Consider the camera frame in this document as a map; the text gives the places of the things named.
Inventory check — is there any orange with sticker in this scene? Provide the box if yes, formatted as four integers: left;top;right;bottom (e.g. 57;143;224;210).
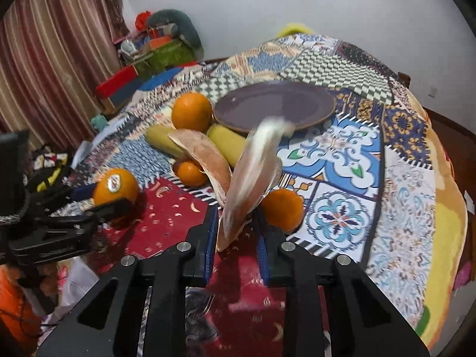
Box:
93;168;140;206

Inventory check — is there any small tangerine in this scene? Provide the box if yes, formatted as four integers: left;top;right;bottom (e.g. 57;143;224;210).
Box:
173;159;208;188

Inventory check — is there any yellow-green sugarcane piece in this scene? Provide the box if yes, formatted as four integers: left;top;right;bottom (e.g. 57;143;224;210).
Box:
206;124;246;168
145;124;186;159

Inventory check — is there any long pomelo segment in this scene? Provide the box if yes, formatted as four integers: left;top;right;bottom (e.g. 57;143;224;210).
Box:
169;129;231;207

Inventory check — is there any pomelo segment with yellow rind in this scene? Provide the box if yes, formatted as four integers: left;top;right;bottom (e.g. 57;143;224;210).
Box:
216;117;295;252

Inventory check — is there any yellow orange blanket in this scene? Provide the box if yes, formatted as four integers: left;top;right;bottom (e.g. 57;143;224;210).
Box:
403;92;469;350

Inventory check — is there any red blue box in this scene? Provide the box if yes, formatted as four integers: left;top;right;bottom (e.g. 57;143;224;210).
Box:
95;65;142;111

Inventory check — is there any large orange near plate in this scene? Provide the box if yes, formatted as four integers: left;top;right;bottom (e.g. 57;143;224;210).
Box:
171;92;213;132

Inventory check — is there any yellow-green sugarcane piece front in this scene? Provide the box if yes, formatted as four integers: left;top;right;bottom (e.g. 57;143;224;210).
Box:
206;124;246;168

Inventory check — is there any striped brown curtain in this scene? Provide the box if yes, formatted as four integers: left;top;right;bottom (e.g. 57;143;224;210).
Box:
1;0;128;149

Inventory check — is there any dark purple plate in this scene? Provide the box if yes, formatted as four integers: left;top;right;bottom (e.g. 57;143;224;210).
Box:
214;81;336;134

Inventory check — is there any pile of clothes and boxes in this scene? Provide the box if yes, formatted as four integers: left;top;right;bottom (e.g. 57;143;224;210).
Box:
114;9;204;80

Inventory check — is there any colourful patchwork bedspread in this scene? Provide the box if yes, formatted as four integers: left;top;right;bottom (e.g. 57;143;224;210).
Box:
72;35;435;356

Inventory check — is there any yellow pillow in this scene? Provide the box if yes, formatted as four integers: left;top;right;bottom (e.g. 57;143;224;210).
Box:
276;23;315;38

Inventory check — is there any wooden bed frame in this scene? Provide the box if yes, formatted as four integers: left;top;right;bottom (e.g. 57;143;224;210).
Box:
397;71;476;231

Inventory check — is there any white wall socket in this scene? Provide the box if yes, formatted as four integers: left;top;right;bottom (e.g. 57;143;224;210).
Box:
428;87;437;98

